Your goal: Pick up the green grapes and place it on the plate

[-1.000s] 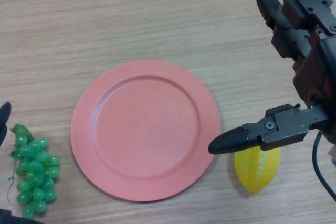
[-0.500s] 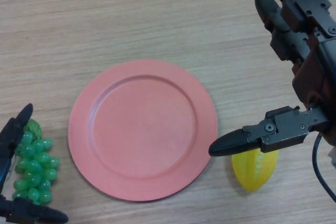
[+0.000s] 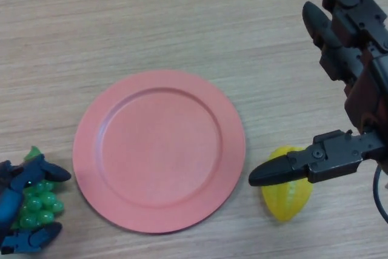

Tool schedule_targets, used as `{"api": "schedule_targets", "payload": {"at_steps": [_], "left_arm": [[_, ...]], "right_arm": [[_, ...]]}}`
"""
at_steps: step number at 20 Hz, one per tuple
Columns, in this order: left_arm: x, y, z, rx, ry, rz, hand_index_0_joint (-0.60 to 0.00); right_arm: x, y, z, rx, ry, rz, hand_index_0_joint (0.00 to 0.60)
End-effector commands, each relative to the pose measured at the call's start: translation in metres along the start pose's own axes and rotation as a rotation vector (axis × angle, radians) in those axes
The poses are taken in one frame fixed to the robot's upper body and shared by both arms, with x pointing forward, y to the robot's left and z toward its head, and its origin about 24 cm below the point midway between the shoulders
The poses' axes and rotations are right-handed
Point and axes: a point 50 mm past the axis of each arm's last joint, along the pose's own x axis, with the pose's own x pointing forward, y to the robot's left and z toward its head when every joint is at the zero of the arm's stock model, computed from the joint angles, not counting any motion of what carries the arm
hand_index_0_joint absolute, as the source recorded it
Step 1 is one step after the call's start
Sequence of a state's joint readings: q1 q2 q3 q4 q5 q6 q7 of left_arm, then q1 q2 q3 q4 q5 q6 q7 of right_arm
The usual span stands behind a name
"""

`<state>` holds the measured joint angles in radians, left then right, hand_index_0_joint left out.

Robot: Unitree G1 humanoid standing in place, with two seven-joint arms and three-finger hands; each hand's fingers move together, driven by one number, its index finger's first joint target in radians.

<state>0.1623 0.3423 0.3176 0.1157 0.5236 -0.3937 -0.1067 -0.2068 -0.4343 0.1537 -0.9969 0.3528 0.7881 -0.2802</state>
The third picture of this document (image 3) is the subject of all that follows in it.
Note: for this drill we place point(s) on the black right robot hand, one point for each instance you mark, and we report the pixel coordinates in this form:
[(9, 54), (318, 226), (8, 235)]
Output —
[(369, 89)]

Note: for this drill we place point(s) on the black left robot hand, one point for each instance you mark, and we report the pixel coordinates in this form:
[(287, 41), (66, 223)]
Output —
[(12, 198)]

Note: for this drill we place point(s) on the green plastic grape bunch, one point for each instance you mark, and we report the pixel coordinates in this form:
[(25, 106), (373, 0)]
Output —
[(41, 207)]

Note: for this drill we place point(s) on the pink round plate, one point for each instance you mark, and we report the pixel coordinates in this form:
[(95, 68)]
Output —
[(159, 153)]

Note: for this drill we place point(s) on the yellow plastic starfruit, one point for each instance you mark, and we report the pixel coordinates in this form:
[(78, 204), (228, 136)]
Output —
[(285, 201)]

